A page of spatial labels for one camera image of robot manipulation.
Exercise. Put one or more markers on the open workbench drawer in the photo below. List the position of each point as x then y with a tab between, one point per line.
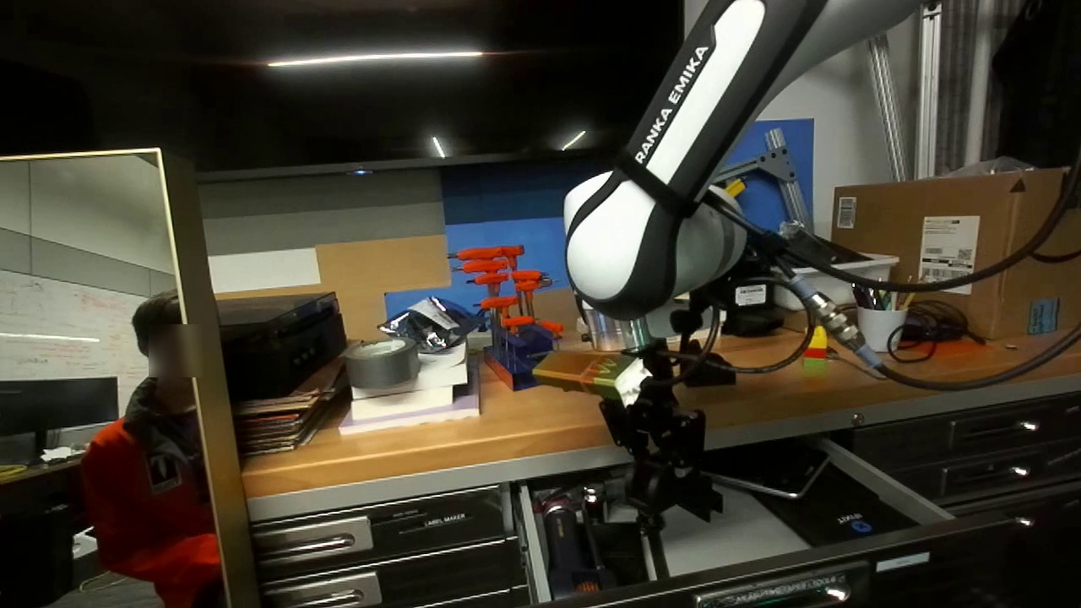
882	486

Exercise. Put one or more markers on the white plastic tub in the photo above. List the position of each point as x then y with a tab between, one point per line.
850	273

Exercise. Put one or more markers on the long ceiling light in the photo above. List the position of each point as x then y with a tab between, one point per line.
374	55

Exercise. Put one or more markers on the pens and tools bunch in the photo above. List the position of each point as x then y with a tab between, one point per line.
873	296

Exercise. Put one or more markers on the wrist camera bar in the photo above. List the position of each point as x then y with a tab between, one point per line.
585	372

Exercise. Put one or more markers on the brown cork board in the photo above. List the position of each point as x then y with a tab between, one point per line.
384	276

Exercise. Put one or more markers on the yellow red green lego block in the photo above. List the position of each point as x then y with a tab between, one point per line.
817	344

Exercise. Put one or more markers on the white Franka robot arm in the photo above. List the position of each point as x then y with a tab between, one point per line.
676	112

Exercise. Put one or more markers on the dark flat screen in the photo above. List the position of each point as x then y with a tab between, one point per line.
57	406

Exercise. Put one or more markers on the closed drawer bank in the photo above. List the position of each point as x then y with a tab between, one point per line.
384	552
982	451

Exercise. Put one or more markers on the dark hand tools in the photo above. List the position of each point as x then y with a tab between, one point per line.
575	542

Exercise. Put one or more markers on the cardboard shipping box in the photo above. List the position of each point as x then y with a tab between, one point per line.
991	243

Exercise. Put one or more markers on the black device with white label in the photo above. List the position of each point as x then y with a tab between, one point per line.
747	305

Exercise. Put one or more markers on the white paper sheet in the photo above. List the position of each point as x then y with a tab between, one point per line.
728	542

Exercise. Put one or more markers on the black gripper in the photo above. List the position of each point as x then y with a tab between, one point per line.
659	433

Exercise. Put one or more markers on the wooden frame post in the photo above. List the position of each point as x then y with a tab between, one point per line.
214	395

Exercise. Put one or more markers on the black angular plastic part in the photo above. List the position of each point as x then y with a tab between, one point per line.
674	507

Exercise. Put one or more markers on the short ceiling light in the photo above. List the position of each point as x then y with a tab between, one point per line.
575	141
438	148

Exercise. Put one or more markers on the black blocky plastic part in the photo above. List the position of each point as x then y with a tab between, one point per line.
704	366

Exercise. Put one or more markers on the black tablet with light edge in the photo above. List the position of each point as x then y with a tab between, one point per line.
778	473

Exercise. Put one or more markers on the black hard case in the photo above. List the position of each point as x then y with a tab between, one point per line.
281	344

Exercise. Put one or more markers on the grey duct tape roll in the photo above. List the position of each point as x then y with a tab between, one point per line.
380	362

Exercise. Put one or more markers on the silver foil bag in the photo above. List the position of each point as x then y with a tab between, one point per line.
427	323

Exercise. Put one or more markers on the person in red hoodie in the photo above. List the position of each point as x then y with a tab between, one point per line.
147	486

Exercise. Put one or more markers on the aluminium frame post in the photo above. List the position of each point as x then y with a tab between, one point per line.
930	89

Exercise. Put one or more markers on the white pen cup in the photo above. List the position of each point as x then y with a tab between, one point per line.
881	330

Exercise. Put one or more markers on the small blue item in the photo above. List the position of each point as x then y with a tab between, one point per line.
856	526

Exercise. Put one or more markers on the stack of dark flat books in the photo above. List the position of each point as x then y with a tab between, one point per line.
293	421

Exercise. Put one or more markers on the white wall sheet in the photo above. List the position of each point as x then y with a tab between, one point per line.
266	273

